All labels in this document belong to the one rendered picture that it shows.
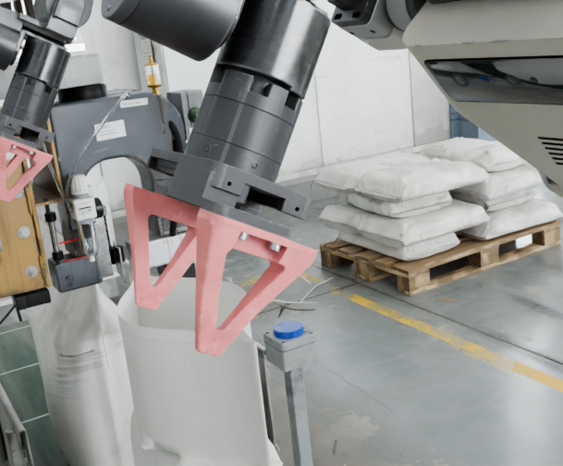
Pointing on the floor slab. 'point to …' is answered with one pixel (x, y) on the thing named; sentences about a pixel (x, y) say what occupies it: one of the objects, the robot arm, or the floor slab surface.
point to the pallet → (383, 265)
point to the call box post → (298, 417)
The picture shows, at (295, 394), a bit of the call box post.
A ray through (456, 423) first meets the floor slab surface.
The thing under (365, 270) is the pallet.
